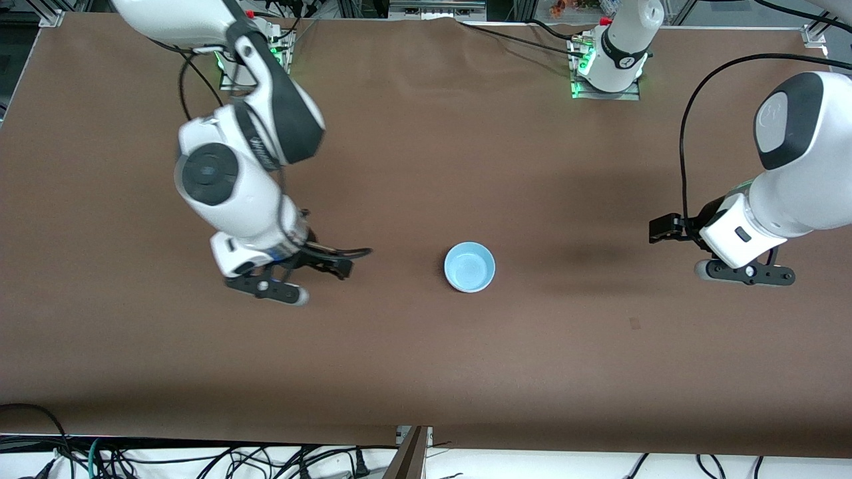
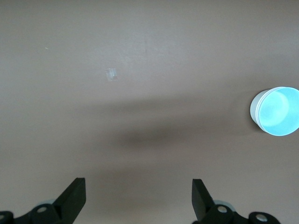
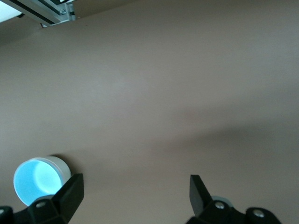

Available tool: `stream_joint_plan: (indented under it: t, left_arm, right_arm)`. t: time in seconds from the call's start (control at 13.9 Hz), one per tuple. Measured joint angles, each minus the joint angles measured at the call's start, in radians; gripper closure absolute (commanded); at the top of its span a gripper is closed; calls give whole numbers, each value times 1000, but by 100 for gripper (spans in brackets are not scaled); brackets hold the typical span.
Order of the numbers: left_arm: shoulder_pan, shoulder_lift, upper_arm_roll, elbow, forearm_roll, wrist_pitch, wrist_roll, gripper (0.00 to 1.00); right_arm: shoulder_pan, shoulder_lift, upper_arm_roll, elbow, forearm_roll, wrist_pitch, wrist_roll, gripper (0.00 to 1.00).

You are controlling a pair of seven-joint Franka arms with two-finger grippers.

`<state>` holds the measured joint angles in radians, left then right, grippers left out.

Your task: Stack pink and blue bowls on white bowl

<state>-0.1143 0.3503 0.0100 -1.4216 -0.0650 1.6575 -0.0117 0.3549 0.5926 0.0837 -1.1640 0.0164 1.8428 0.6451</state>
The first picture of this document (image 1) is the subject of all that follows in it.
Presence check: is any light blue bowl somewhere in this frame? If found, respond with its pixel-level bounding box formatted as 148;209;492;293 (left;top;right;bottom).
444;241;497;293

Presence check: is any brown table cover cloth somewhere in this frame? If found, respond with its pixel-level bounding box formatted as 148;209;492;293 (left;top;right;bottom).
0;13;852;460

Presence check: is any grey power strip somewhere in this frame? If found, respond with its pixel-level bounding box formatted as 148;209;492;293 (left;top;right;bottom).
389;0;487;19

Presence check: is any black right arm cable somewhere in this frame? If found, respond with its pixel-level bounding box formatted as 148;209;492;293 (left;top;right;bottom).
150;37;373;260

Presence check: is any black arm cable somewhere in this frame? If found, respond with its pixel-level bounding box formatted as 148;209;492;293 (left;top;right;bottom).
150;37;373;260
679;0;852;230

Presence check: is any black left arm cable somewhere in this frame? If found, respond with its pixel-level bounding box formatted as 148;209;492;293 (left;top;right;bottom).
679;0;852;230

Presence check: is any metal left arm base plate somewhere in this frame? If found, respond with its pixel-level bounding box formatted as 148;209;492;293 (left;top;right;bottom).
570;37;643;100

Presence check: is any metal frame post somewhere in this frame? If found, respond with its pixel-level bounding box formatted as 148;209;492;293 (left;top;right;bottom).
383;426;433;479

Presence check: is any black cable on cloth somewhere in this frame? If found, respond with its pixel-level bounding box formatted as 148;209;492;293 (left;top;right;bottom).
458;20;590;61

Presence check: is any black looped floor cable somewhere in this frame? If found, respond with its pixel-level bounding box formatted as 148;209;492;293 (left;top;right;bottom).
0;402;71;460

